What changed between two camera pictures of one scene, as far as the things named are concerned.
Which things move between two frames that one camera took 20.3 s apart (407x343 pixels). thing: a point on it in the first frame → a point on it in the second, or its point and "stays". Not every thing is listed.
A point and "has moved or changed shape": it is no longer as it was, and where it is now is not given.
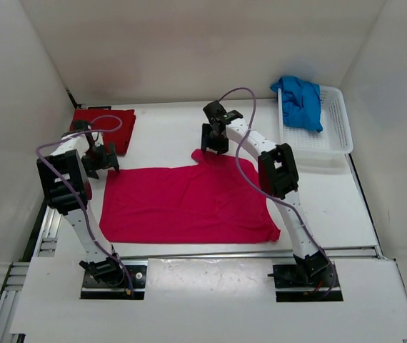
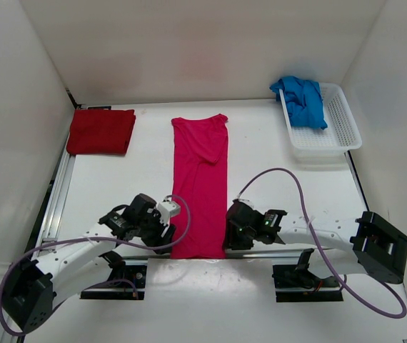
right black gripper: [205, 136] → [230, 240]
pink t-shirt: [210, 199] has moved or changed shape
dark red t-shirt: [116, 126] stays
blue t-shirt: [301, 103] stays
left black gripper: [108, 161] → [156, 216]
